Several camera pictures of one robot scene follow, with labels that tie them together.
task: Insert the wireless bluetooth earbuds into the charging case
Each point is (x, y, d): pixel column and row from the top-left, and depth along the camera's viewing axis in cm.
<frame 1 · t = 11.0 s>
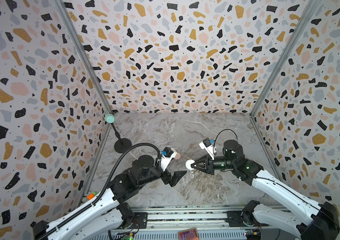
left hand: (182, 163, 65), fingers open
right hand: (193, 164, 66), fingers closed
microphone stand with green ball: (123, 145, 105), on the table

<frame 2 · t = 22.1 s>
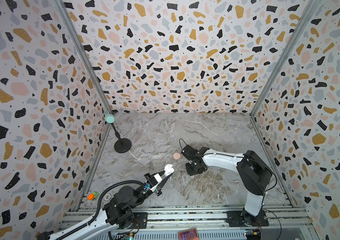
left hand: (171, 169, 64), fingers closed
right hand: (190, 170, 90), fingers open
the named things where they were.

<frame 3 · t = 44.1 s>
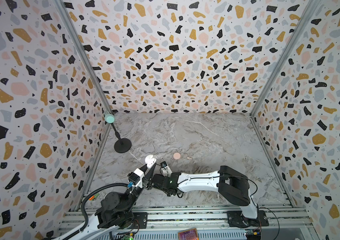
left hand: (154, 161, 62), fingers closed
right hand: (168, 179, 85), fingers closed
the named things where they were.

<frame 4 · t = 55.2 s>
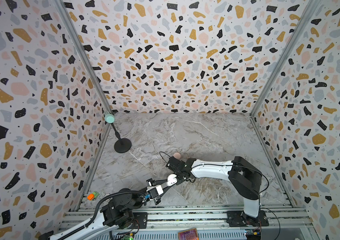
left hand: (173, 179, 63), fingers closed
right hand: (176, 176, 87), fingers open
the named things where they were.

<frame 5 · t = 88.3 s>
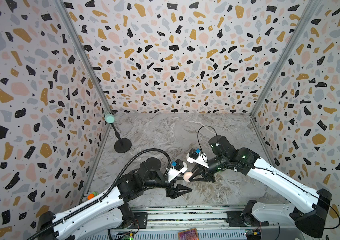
left hand: (191, 183, 61), fingers open
right hand: (190, 175, 63), fingers closed
the named things where they were.

